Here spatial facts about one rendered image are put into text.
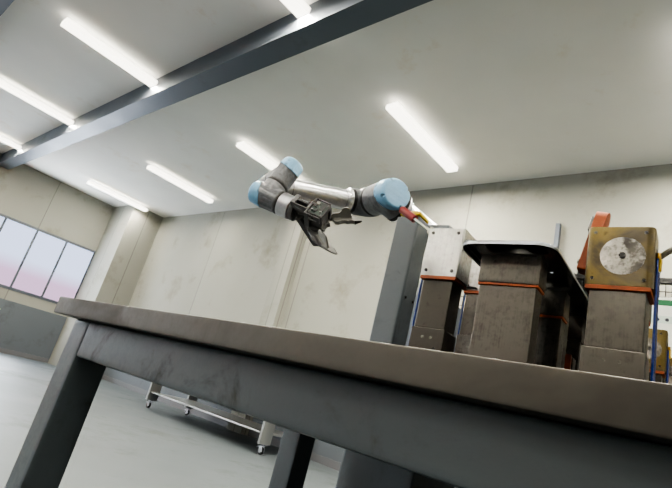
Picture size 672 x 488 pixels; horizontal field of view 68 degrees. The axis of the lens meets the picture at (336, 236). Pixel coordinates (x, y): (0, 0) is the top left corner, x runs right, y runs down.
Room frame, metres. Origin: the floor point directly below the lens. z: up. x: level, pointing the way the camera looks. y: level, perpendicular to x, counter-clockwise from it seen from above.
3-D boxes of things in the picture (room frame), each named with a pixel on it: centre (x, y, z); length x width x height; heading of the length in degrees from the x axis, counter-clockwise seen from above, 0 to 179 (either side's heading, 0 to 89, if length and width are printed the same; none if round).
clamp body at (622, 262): (0.84, -0.54, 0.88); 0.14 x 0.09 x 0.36; 50
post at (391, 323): (1.26, -0.20, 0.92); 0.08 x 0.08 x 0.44; 50
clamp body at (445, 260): (1.09, -0.25, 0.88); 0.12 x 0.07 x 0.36; 50
